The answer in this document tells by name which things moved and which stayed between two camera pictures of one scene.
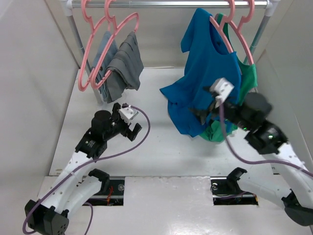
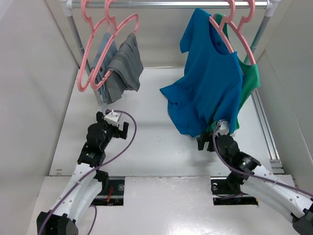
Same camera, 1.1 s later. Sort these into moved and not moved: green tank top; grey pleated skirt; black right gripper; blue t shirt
Moved: green tank top; black right gripper
Not moved: blue t shirt; grey pleated skirt
